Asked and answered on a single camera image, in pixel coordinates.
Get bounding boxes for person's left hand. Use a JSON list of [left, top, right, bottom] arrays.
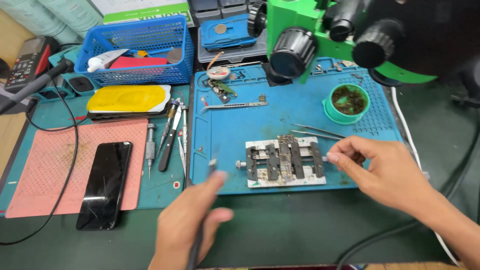
[[148, 170, 234, 270]]

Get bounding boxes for person's right hand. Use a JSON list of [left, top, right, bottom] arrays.
[[326, 136, 437, 219]]

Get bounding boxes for dark handheld soldering tool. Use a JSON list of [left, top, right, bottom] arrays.
[[186, 157, 219, 270]]

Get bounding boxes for metal circuit board holder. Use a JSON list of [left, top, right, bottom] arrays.
[[235, 135, 331, 188]]

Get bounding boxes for teal cutting mat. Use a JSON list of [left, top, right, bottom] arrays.
[[0, 85, 191, 217]]

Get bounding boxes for small silver tweezers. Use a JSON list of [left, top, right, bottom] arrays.
[[177, 136, 187, 178]]

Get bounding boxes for thin steel tweezers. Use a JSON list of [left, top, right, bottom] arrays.
[[293, 123, 347, 139], [290, 130, 343, 142]]

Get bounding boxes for green tip cleaner cup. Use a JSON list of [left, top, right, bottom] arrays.
[[322, 83, 371, 125]]

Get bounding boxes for black smartphone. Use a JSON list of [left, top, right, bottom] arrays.
[[76, 141, 133, 231]]

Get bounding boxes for silver precision screwdriver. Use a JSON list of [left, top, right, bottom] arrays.
[[145, 123, 158, 180]]

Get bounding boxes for slim silver screwdriver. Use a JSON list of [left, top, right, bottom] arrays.
[[180, 105, 189, 157]]

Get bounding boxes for brass collar screwdriver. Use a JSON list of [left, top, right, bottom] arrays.
[[156, 99, 181, 157]]

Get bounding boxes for phone circuit board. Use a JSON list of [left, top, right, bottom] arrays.
[[277, 134, 301, 184]]

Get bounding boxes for blue silicone work mat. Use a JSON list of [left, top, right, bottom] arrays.
[[189, 56, 404, 196]]

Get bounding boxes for flat metal pry tool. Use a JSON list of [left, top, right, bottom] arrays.
[[200, 101, 269, 113]]

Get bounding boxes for pink perforated mat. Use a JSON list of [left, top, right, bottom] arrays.
[[5, 119, 149, 219]]

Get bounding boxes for small phone board parts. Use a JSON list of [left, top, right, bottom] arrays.
[[207, 79, 238, 104]]

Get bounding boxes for solder wick spool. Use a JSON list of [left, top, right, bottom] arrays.
[[206, 52, 232, 80]]

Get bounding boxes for red card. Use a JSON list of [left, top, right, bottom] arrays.
[[108, 56, 169, 70]]

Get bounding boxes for green and black microscope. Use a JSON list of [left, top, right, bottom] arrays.
[[247, 0, 480, 86]]

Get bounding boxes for white glue tube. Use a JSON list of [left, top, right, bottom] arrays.
[[86, 48, 130, 73]]

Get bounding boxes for blue plastic basket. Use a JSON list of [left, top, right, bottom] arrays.
[[74, 14, 195, 87]]

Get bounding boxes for blue phone repair fixture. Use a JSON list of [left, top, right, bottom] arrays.
[[199, 14, 260, 52]]

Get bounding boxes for green and white carton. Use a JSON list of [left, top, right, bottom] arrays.
[[103, 2, 196, 28]]

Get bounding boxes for grey drawer cabinet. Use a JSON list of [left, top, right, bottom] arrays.
[[187, 0, 264, 25]]

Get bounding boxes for red and black multimeter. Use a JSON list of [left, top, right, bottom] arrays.
[[3, 36, 59, 94]]

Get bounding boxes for pale green rolls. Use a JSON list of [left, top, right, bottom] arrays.
[[0, 0, 104, 45]]

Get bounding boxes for white cable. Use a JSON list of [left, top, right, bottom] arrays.
[[390, 86, 463, 268]]

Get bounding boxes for thick black cable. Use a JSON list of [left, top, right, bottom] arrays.
[[335, 112, 480, 265]]

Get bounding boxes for black handled knife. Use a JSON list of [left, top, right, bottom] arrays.
[[157, 106, 183, 173]]

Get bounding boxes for grey hot air handle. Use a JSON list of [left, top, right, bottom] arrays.
[[0, 58, 76, 115]]

